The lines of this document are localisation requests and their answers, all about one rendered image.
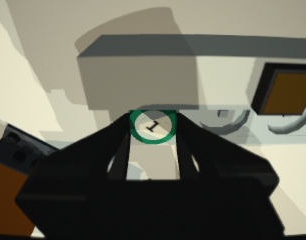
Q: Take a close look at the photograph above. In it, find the green screw cap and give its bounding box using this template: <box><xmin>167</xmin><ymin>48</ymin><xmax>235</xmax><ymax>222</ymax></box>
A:
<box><xmin>129</xmin><ymin>110</ymin><xmax>177</xmax><ymax>145</ymax></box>

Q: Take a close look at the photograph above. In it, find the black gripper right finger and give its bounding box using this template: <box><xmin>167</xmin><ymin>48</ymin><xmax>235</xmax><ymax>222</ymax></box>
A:
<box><xmin>176</xmin><ymin>113</ymin><xmax>280</xmax><ymax>198</ymax></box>

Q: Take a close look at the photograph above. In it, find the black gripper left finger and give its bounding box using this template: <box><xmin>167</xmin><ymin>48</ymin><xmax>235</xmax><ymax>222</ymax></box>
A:
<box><xmin>27</xmin><ymin>113</ymin><xmax>131</xmax><ymax>179</ymax></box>

